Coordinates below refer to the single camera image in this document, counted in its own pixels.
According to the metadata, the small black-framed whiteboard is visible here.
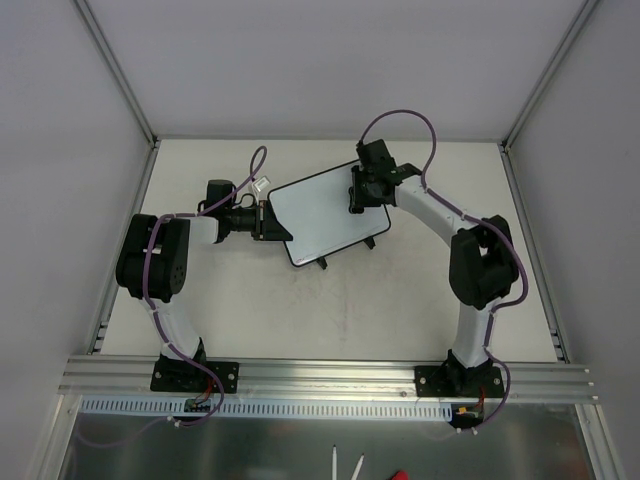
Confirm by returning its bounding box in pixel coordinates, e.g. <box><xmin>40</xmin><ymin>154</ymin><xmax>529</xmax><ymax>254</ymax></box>
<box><xmin>267</xmin><ymin>161</ymin><xmax>391</xmax><ymax>268</ymax></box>

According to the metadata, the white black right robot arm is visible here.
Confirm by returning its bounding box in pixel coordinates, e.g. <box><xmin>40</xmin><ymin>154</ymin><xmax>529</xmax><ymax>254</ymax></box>
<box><xmin>349</xmin><ymin>140</ymin><xmax>521</xmax><ymax>396</ymax></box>

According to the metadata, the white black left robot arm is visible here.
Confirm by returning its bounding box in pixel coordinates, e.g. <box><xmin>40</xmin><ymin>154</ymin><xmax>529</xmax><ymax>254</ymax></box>
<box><xmin>115</xmin><ymin>180</ymin><xmax>293</xmax><ymax>390</ymax></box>

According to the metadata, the white stick left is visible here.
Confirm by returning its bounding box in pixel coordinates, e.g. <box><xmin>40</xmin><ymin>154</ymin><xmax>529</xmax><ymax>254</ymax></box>
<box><xmin>331</xmin><ymin>444</ymin><xmax>338</xmax><ymax>480</ymax></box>

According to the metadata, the white stick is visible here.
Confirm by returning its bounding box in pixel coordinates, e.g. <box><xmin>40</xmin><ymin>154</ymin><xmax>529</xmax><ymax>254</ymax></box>
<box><xmin>350</xmin><ymin>454</ymin><xmax>365</xmax><ymax>480</ymax></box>
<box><xmin>331</xmin><ymin>444</ymin><xmax>338</xmax><ymax>480</ymax></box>

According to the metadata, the white stick right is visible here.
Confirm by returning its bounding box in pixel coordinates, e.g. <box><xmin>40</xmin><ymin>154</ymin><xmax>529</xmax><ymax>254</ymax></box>
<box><xmin>350</xmin><ymin>454</ymin><xmax>365</xmax><ymax>480</ymax></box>

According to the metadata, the red object at bottom edge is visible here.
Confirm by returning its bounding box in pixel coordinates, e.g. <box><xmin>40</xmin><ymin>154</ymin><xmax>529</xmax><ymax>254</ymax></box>
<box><xmin>389</xmin><ymin>470</ymin><xmax>409</xmax><ymax>480</ymax></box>

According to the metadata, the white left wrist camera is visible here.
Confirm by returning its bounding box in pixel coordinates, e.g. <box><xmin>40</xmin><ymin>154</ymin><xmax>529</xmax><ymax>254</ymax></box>
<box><xmin>251</xmin><ymin>176</ymin><xmax>271</xmax><ymax>198</ymax></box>

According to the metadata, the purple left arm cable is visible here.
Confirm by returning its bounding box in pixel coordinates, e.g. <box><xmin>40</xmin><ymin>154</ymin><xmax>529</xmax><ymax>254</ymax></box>
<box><xmin>74</xmin><ymin>144</ymin><xmax>269</xmax><ymax>448</ymax></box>

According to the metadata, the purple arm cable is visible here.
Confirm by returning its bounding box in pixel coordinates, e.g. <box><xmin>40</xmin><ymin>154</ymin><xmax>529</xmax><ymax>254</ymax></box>
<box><xmin>356</xmin><ymin>108</ymin><xmax>530</xmax><ymax>435</ymax></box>
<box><xmin>74</xmin><ymin>144</ymin><xmax>269</xmax><ymax>448</ymax></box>

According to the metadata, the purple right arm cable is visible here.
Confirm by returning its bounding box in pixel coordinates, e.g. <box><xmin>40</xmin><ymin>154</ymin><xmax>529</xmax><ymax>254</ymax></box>
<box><xmin>356</xmin><ymin>108</ymin><xmax>530</xmax><ymax>435</ymax></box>

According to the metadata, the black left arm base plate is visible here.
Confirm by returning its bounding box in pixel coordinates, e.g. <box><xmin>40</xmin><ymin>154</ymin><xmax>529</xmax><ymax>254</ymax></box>
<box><xmin>150</xmin><ymin>356</ymin><xmax>240</xmax><ymax>394</ymax></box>

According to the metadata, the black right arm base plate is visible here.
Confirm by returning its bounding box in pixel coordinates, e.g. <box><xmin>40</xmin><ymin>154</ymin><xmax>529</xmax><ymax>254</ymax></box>
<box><xmin>414</xmin><ymin>364</ymin><xmax>505</xmax><ymax>399</ymax></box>

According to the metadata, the aluminium mounting rail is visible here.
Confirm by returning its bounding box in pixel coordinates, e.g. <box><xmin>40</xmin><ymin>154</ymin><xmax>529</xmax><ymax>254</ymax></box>
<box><xmin>57</xmin><ymin>355</ymin><xmax>600</xmax><ymax>404</ymax></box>

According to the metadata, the white slotted cable duct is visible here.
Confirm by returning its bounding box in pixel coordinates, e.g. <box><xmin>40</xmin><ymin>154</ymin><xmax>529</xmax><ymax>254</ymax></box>
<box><xmin>79</xmin><ymin>395</ymin><xmax>453</xmax><ymax>422</ymax></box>

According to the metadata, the left aluminium frame post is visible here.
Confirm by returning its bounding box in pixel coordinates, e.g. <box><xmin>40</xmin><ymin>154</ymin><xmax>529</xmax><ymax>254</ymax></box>
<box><xmin>72</xmin><ymin>0</ymin><xmax>160</xmax><ymax>147</ymax></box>

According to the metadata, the aluminium frame post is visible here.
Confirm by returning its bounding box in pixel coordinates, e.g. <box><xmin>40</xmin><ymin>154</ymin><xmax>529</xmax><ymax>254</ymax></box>
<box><xmin>72</xmin><ymin>0</ymin><xmax>160</xmax><ymax>147</ymax></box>
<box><xmin>499</xmin><ymin>0</ymin><xmax>601</xmax><ymax>151</ymax></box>

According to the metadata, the right aluminium frame post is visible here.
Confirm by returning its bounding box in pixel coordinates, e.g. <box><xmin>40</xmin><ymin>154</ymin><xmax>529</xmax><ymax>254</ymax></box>
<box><xmin>499</xmin><ymin>0</ymin><xmax>601</xmax><ymax>151</ymax></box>

